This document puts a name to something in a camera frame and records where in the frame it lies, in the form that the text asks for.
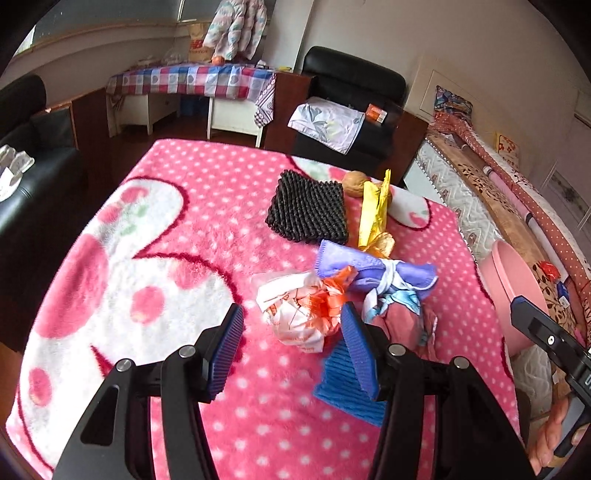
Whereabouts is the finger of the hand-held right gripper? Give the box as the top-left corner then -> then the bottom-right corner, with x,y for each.
510,295 -> 591,376

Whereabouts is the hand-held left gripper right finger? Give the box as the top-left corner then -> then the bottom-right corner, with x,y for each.
339,301 -> 539,480

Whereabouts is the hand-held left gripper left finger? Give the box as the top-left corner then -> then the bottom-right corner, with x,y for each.
53,303 -> 245,480

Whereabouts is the pink round bin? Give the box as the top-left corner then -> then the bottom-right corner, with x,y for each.
480,240 -> 550,358

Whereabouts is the white orange plastic bag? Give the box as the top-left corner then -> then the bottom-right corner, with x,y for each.
252,271 -> 345,354

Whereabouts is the yellow wrapper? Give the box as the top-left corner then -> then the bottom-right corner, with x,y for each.
356,169 -> 397,259

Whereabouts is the black foam net sleeve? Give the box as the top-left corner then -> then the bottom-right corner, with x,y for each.
265,169 -> 349,245

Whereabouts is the person's right hand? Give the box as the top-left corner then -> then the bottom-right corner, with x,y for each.
529,396 -> 591,476

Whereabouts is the blue ribbed sponge cloth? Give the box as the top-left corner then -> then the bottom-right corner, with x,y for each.
313,339 -> 389,428

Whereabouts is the pink crumpled cloth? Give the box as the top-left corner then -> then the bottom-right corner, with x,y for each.
369,305 -> 439,361

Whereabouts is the purple cloth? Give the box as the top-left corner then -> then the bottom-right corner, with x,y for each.
315,239 -> 438,294

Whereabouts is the pink dotted printed blanket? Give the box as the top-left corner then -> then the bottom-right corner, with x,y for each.
4,138 -> 522,480

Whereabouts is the red patterned rolled fabric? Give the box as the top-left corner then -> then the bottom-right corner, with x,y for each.
434,111 -> 591,296

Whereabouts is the brown floral blanket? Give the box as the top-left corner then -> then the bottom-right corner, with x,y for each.
429,129 -> 578,324

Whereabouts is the white quilted mattress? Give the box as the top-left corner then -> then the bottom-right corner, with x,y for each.
406,138 -> 509,264

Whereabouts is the brown walnut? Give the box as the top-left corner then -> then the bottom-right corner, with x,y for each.
342,171 -> 368,197

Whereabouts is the dark wooden armchair side panel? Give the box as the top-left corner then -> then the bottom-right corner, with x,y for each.
46,88 -> 112,160
383,111 -> 430,185
263,71 -> 317,153

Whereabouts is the white floral cloth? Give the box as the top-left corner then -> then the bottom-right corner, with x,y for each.
287,102 -> 365,154

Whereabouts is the colourful printed pillow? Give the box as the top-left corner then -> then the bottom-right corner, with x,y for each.
434,85 -> 474,121

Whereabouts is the white desk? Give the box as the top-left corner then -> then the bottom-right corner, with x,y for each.
106,90 -> 264,148

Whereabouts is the black leather armchair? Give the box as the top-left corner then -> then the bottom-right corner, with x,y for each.
0,74 -> 86,241
293,46 -> 407,174

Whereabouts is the checkered tablecloth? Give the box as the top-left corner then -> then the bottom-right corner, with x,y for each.
106,62 -> 277,104

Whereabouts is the white crumpled cloth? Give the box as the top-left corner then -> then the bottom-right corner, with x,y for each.
0,144 -> 35,201

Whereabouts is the brown paper bag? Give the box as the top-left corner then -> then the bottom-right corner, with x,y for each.
187,23 -> 218,63

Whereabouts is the pastel puffy jacket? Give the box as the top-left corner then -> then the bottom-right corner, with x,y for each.
203,0 -> 269,61

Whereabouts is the window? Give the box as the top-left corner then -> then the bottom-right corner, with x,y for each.
11,0 -> 218,58

